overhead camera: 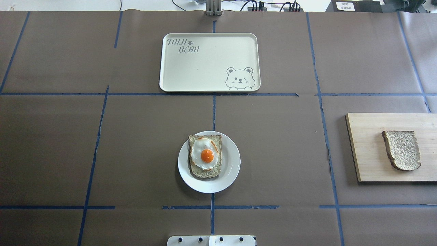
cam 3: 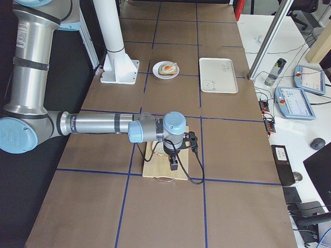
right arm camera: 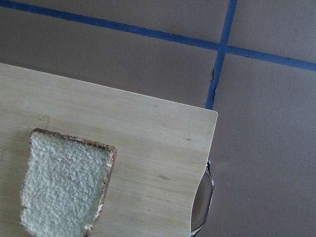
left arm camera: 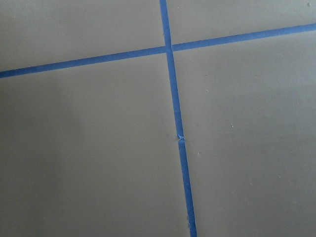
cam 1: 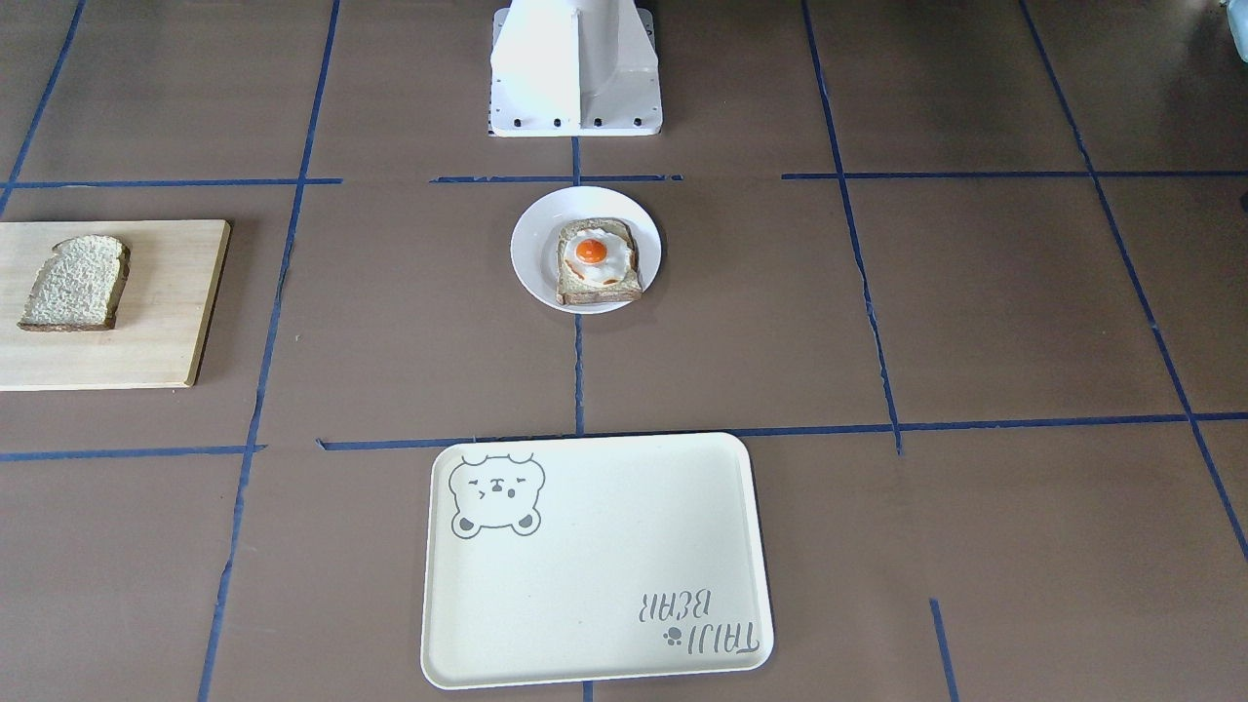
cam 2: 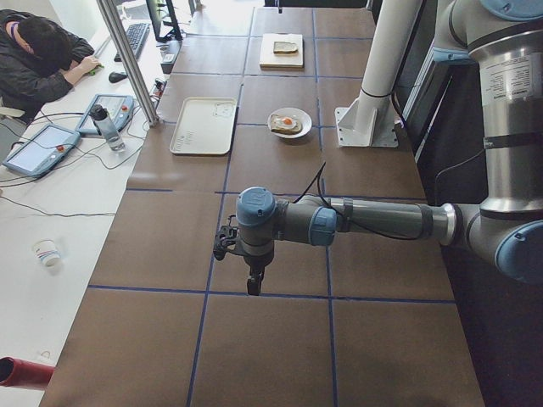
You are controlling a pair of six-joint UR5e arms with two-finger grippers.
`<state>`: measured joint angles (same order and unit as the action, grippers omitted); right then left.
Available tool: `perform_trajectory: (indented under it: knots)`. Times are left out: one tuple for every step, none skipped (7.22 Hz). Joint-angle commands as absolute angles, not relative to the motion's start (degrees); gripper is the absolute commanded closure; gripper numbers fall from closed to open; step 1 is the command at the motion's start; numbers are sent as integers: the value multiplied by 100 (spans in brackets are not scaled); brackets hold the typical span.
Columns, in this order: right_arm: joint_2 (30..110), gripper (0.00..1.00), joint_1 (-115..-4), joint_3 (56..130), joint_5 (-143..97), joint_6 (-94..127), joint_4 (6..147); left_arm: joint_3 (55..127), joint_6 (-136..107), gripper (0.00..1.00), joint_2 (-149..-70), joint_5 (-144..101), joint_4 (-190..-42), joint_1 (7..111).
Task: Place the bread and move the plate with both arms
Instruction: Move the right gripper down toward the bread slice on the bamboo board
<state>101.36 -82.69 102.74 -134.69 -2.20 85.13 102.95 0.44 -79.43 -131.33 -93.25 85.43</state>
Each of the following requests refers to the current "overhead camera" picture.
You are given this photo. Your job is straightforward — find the aluminium frame post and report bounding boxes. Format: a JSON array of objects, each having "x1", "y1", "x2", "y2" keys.
[{"x1": 206, "y1": 0, "x2": 223, "y2": 16}]

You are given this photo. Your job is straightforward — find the white column base plate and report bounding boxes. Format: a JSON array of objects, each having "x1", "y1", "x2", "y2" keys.
[{"x1": 167, "y1": 235, "x2": 257, "y2": 246}]

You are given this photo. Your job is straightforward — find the bread slice under egg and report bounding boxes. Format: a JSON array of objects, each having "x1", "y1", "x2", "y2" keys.
[{"x1": 188, "y1": 135, "x2": 223, "y2": 179}]

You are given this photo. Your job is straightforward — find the wooden cutting board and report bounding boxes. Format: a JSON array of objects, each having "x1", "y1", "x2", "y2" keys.
[{"x1": 346, "y1": 113, "x2": 437, "y2": 182}]

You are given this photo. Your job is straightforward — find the cream bear serving tray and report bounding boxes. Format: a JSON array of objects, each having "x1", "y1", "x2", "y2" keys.
[{"x1": 159, "y1": 33, "x2": 261, "y2": 93}]

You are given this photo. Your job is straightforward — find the black power strip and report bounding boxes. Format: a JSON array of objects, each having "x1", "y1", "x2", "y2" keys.
[{"x1": 244, "y1": 4, "x2": 304, "y2": 12}]

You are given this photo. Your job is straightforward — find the black box with label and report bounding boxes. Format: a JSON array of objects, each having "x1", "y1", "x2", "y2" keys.
[{"x1": 325, "y1": 0, "x2": 383, "y2": 13}]

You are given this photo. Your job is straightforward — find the brown bread slice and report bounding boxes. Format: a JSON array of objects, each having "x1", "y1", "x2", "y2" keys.
[{"x1": 381, "y1": 131, "x2": 422, "y2": 172}]

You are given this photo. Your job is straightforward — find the fried egg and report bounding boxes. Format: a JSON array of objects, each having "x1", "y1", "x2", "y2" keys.
[{"x1": 189, "y1": 135, "x2": 220, "y2": 171}]

